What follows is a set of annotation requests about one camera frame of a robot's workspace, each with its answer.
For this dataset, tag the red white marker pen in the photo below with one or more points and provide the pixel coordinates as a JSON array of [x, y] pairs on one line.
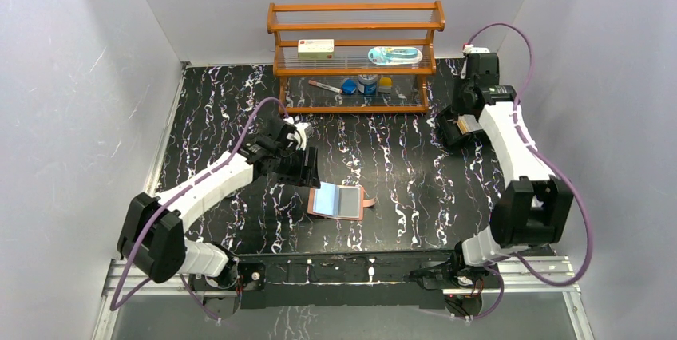
[[324, 86]]

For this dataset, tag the gold cards stack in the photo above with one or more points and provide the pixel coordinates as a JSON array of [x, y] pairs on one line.
[[468, 124]]

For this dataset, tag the brown leather card holder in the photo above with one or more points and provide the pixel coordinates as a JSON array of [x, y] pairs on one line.
[[334, 201]]

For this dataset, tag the small blue box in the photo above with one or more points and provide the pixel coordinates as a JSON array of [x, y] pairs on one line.
[[348, 86]]

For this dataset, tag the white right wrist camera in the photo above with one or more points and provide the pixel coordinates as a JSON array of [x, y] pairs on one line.
[[469, 49]]

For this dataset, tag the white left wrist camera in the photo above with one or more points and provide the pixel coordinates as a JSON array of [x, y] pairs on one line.
[[300, 135]]

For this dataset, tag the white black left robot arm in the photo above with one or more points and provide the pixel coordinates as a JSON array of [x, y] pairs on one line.
[[153, 233]]

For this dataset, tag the black card tray box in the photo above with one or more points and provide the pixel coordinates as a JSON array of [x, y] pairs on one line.
[[449, 134]]

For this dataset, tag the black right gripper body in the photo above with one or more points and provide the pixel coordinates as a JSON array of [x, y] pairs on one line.
[[459, 96]]

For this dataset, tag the blue white round tin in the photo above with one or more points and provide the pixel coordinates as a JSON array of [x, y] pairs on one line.
[[367, 84]]

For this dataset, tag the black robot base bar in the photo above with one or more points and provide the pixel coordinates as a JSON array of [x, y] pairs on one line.
[[365, 278]]

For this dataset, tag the blue toothbrush blister pack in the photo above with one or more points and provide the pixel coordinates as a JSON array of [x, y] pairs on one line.
[[394, 55]]

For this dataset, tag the white red medicine box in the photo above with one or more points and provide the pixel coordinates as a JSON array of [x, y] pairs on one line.
[[315, 49]]

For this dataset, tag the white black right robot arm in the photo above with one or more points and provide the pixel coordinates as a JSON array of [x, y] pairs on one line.
[[533, 209]]

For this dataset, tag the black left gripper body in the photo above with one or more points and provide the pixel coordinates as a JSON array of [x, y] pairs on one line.
[[298, 168]]

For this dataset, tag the small yellow box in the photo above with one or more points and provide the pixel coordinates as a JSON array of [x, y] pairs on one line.
[[385, 85]]

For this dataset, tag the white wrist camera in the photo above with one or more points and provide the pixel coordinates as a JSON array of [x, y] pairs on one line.
[[300, 135], [469, 49]]

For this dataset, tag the wooden three-tier shelf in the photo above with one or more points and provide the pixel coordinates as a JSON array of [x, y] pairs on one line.
[[356, 28]]

